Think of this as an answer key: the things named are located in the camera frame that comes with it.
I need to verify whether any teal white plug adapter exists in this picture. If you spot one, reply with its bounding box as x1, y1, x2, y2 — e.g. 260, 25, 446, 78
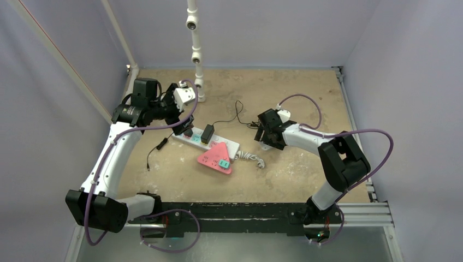
218, 159, 230, 170

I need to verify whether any white square plug adapter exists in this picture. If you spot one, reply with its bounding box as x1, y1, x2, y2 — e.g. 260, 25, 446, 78
261, 144, 272, 151

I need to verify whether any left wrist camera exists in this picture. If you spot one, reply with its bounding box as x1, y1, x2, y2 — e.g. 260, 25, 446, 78
173, 87, 196, 111

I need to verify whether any black cable with adapters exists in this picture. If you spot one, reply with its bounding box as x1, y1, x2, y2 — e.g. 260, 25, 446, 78
200, 100, 265, 146

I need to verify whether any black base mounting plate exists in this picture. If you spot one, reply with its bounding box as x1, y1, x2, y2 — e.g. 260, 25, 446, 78
129, 202, 342, 237

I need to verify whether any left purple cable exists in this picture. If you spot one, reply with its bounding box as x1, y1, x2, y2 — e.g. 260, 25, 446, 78
84, 79, 201, 254

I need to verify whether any white multicolour power strip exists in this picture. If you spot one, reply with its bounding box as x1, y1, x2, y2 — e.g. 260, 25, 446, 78
173, 127, 240, 161

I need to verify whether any purple cable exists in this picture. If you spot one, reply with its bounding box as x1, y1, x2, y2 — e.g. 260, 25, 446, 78
84, 79, 201, 254
277, 94, 395, 247

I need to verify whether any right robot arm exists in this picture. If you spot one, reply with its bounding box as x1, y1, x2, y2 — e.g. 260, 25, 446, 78
254, 109, 371, 224

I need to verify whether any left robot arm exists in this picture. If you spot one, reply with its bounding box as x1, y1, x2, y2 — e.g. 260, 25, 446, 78
65, 78, 198, 233

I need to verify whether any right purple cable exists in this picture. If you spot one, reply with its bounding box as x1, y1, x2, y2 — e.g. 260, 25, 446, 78
277, 94, 395, 247

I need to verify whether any white PVC pipe frame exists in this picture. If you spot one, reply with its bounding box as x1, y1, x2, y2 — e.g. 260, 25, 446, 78
7, 0, 207, 126

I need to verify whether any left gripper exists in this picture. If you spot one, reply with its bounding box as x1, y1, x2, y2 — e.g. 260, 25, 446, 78
149, 84, 193, 134

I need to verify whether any black power adapter with switch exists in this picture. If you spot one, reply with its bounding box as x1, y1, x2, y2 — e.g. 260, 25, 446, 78
146, 132, 174, 171

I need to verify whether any pink triangular power socket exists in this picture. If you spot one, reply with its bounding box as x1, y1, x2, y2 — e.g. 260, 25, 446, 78
197, 142, 232, 175

